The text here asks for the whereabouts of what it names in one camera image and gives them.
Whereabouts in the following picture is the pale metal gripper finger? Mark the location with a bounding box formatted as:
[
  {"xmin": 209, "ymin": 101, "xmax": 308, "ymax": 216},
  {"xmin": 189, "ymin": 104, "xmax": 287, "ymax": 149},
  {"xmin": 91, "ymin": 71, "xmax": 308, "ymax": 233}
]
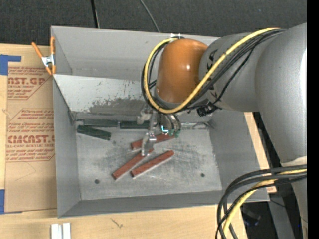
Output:
[
  {"xmin": 147, "ymin": 131, "xmax": 158, "ymax": 152},
  {"xmin": 141, "ymin": 136, "xmax": 150, "ymax": 157}
]

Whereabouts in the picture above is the brown cardboard board, red print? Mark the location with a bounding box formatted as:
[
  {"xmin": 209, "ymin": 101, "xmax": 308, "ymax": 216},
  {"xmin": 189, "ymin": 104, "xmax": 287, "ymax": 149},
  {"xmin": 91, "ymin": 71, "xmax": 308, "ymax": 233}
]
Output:
[{"xmin": 0, "ymin": 43, "xmax": 58, "ymax": 214}]

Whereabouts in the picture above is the grey metal bin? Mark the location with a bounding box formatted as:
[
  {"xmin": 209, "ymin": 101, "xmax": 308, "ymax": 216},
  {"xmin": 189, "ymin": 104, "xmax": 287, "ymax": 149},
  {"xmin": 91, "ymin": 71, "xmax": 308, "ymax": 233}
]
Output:
[{"xmin": 50, "ymin": 25, "xmax": 271, "ymax": 219}]

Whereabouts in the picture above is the red-brown flat block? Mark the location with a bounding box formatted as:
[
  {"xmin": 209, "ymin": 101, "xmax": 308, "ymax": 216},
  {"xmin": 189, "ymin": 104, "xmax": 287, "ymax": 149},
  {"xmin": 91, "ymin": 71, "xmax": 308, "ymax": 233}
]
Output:
[
  {"xmin": 130, "ymin": 150, "xmax": 175, "ymax": 179},
  {"xmin": 130, "ymin": 133, "xmax": 175, "ymax": 151},
  {"xmin": 111, "ymin": 148, "xmax": 154, "ymax": 181}
]

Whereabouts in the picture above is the black cylinder on white bracket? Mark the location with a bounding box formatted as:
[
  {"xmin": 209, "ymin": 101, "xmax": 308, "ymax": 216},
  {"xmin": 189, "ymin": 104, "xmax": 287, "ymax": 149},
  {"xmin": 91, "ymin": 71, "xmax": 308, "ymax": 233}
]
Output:
[{"xmin": 185, "ymin": 104, "xmax": 216, "ymax": 118}]

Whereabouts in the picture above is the dark green flat block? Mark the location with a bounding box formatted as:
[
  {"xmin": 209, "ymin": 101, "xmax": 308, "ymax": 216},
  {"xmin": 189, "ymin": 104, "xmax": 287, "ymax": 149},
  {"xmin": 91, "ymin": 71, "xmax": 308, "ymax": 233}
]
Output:
[
  {"xmin": 119, "ymin": 120, "xmax": 151, "ymax": 130},
  {"xmin": 76, "ymin": 124, "xmax": 112, "ymax": 141},
  {"xmin": 83, "ymin": 119, "xmax": 118, "ymax": 128}
]

